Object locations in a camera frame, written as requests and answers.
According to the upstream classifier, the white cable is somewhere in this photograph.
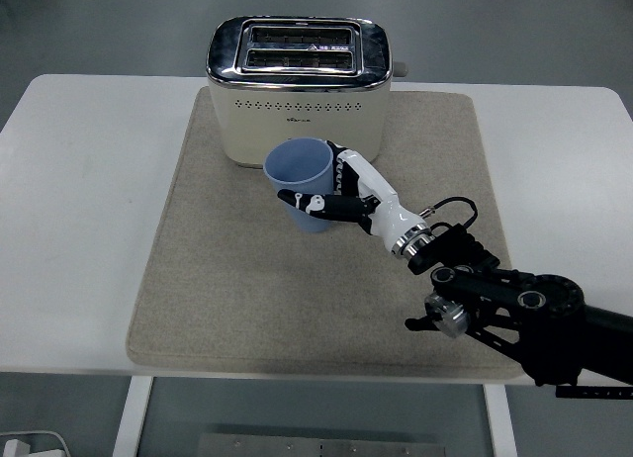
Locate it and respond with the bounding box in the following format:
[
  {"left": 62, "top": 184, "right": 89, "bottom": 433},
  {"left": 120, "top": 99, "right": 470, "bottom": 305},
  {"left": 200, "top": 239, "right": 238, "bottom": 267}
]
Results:
[{"left": 0, "top": 429, "right": 71, "bottom": 457}]

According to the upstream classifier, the cream and chrome toaster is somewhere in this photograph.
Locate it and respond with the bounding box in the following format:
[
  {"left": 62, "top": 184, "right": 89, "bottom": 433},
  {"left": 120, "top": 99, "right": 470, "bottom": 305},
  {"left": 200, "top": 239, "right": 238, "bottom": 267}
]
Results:
[{"left": 205, "top": 15, "right": 411, "bottom": 170}]

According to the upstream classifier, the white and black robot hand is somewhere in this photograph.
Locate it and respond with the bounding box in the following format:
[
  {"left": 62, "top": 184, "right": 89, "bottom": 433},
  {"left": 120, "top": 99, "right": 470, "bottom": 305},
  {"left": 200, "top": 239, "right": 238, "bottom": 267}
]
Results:
[{"left": 276, "top": 139, "right": 429, "bottom": 256}]

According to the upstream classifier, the grey metal plate with screws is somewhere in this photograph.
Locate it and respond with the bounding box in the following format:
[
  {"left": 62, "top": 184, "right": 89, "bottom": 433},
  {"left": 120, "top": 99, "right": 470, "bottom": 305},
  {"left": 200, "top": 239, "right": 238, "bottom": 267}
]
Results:
[{"left": 197, "top": 432, "right": 449, "bottom": 457}]

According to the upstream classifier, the blue ribbed water cup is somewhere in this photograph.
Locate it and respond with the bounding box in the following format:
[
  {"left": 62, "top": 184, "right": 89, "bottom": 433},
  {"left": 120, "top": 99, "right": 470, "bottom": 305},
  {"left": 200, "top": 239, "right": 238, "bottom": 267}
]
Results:
[{"left": 263, "top": 137, "right": 336, "bottom": 234}]

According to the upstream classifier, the black table control panel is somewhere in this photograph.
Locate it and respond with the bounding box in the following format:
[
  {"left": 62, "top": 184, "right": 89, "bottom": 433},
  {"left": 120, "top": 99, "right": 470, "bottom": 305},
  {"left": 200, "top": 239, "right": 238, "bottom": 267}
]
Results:
[{"left": 554, "top": 385, "right": 633, "bottom": 399}]

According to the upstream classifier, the white table leg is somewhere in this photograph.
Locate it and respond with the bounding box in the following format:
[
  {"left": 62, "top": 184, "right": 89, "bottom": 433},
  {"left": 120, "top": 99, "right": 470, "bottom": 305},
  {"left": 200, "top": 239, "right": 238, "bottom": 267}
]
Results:
[
  {"left": 482, "top": 383, "right": 519, "bottom": 457},
  {"left": 111, "top": 376, "right": 155, "bottom": 457}
]

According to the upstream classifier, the beige fabric table mat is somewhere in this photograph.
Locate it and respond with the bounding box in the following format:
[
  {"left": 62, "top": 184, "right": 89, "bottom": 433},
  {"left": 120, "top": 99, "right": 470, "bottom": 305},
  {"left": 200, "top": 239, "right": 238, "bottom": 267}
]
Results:
[{"left": 124, "top": 87, "right": 530, "bottom": 379}]

